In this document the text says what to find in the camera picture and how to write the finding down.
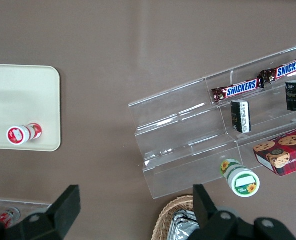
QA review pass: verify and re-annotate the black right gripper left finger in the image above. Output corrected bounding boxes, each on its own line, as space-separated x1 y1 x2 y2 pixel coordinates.
0 184 82 240

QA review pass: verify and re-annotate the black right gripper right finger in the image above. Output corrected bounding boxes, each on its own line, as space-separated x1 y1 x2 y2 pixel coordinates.
185 184 296 240

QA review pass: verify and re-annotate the light tan wicker basket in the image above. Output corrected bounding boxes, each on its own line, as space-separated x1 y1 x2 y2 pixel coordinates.
154 194 201 240

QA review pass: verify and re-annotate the cream rectangular plastic tray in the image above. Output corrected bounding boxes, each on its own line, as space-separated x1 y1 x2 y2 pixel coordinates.
0 63 62 153

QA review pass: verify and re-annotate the silver foil packet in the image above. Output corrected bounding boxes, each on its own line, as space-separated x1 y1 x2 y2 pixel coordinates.
168 209 201 240

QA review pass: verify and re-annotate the clear acrylic can box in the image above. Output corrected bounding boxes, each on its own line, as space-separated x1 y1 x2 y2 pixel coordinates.
0 197 53 226

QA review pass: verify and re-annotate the green sunflower yogurt bottle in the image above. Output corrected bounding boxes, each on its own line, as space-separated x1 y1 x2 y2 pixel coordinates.
219 158 261 198

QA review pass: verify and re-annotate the red soda can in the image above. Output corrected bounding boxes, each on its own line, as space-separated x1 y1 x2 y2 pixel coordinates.
0 207 21 226

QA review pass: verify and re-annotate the clear acrylic stepped display stand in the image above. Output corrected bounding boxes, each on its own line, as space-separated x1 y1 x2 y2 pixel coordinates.
127 44 296 200

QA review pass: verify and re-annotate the red strawberry yogurt bottle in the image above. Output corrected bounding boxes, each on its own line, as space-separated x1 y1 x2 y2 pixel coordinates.
6 122 43 146

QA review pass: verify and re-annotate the red tartan cookie box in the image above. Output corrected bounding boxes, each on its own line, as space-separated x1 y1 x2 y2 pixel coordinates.
252 124 296 178

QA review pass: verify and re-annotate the brown Snickers bar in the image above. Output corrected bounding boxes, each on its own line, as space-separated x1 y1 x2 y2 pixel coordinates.
211 77 266 105
259 53 296 83

